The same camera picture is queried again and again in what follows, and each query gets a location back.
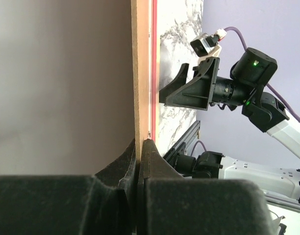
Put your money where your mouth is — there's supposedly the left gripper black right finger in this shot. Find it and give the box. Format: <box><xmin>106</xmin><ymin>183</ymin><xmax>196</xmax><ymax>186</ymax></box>
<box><xmin>137</xmin><ymin>140</ymin><xmax>275</xmax><ymax>235</ymax></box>

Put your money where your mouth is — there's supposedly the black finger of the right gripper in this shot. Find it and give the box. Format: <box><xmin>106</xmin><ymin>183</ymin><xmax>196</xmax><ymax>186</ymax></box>
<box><xmin>159</xmin><ymin>63</ymin><xmax>189</xmax><ymax>103</ymax></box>
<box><xmin>164</xmin><ymin>57</ymin><xmax>220</xmax><ymax>110</ymax></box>

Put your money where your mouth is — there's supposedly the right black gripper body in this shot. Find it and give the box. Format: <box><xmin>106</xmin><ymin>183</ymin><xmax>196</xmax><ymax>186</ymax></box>
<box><xmin>210</xmin><ymin>47</ymin><xmax>289</xmax><ymax>133</ymax></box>

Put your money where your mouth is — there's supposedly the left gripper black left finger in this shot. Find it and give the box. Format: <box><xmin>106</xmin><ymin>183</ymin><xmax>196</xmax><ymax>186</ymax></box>
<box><xmin>0</xmin><ymin>141</ymin><xmax>136</xmax><ymax>235</ymax></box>

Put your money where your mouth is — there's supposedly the pink wooden picture frame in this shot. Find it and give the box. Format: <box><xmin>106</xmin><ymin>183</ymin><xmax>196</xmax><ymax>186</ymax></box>
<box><xmin>148</xmin><ymin>0</ymin><xmax>160</xmax><ymax>142</ymax></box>

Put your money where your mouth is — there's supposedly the brown fibreboard backing board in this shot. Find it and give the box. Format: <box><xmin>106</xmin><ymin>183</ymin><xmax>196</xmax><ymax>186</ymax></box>
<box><xmin>0</xmin><ymin>0</ymin><xmax>150</xmax><ymax>176</ymax></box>

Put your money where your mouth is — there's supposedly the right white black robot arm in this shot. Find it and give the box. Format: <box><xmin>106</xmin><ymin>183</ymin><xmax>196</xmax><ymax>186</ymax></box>
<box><xmin>159</xmin><ymin>48</ymin><xmax>300</xmax><ymax>203</ymax></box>

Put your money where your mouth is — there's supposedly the aluminium extrusion rail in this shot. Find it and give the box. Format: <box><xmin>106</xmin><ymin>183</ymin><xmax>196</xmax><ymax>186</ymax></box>
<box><xmin>163</xmin><ymin>120</ymin><xmax>200</xmax><ymax>164</ymax></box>

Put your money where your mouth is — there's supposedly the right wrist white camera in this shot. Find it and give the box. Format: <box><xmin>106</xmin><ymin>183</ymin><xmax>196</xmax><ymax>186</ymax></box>
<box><xmin>190</xmin><ymin>28</ymin><xmax>227</xmax><ymax>58</ymax></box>

